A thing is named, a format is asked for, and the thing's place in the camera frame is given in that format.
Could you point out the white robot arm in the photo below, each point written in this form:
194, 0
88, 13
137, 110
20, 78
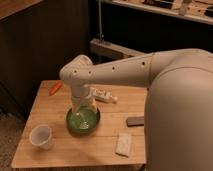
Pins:
179, 104

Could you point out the wooden table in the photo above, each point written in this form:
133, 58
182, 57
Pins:
98, 148

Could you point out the orange carrot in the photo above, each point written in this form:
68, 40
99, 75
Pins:
55, 88

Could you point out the white ceramic cup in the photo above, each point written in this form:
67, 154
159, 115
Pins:
41, 136

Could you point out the vertical metal pole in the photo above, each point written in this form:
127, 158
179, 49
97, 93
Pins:
101, 36

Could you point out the white sponge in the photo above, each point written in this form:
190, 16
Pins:
123, 145

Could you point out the green ceramic bowl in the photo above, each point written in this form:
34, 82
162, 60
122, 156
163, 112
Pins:
89, 122

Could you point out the metal shelf rail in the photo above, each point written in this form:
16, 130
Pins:
111, 50

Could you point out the white labelled bottle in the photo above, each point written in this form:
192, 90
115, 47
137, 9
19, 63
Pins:
104, 96

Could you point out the dark grey block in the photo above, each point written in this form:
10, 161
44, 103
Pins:
135, 121

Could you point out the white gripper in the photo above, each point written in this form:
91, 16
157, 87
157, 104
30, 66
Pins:
82, 96

